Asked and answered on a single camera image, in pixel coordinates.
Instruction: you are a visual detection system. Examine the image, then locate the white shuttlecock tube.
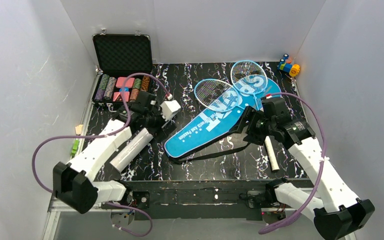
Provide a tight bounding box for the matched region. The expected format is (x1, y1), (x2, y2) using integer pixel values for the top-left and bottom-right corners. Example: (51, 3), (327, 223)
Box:
(109, 128), (154, 173)

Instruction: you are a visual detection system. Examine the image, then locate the blue racket bag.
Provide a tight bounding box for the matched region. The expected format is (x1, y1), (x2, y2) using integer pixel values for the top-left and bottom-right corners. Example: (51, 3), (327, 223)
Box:
(164, 78), (281, 158)

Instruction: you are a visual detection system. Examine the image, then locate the blue badminton racket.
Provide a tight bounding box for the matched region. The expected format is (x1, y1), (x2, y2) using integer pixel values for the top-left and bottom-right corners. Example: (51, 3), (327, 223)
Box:
(230, 60), (280, 172)
(193, 78), (245, 113)

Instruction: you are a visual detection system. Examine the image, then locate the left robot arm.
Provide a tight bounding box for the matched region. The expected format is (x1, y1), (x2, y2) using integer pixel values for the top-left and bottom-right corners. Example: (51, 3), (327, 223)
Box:
(52, 91), (182, 214)

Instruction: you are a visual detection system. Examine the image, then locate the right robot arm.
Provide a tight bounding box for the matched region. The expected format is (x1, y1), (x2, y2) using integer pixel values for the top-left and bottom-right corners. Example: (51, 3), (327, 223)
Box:
(237, 97), (375, 240)

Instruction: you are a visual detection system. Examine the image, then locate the colourful toy block train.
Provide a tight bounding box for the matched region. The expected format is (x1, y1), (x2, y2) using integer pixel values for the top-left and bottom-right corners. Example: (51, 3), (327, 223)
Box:
(277, 53), (301, 77)

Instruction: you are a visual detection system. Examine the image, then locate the beige wooden block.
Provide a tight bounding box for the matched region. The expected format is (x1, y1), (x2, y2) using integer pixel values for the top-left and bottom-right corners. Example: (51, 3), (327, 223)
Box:
(74, 124), (84, 136)

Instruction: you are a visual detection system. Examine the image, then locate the black poker chip case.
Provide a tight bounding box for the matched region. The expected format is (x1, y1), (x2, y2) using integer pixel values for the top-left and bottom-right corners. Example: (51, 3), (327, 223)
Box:
(91, 33), (153, 107)

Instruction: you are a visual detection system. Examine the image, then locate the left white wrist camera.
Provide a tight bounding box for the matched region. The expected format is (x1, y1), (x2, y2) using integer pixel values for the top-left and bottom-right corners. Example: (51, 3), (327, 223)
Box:
(160, 100), (182, 122)

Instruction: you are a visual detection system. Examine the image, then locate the green clip on rail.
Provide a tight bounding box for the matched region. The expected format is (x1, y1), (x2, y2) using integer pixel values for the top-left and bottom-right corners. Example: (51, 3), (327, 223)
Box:
(70, 139), (80, 157)

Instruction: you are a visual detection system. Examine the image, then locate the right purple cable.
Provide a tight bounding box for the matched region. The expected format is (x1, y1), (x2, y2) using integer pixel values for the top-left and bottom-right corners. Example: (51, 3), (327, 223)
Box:
(258, 92), (327, 235)

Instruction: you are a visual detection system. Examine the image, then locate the purple cable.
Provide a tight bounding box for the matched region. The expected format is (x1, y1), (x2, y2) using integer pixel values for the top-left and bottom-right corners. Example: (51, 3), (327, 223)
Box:
(258, 92), (327, 235)
(31, 72), (173, 238)

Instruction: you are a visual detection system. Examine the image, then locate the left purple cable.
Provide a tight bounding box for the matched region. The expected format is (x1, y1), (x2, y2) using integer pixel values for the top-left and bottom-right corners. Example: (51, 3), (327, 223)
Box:
(31, 72), (173, 238)

